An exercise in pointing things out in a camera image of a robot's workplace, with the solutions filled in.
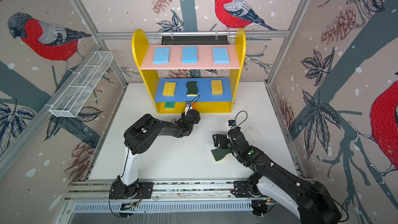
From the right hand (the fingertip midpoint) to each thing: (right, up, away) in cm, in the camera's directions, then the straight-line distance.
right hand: (218, 138), depth 83 cm
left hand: (-15, +13, +17) cm, 26 cm away
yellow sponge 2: (+1, +29, +14) cm, 32 cm away
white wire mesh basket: (-72, +29, -6) cm, 77 cm away
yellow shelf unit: (-1, +24, +12) cm, 27 cm away
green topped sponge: (-31, +17, +21) cm, 41 cm away
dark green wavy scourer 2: (0, -8, 0) cm, 8 cm away
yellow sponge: (-30, +28, +12) cm, 42 cm away
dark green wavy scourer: (-15, +28, +13) cm, 34 cm away
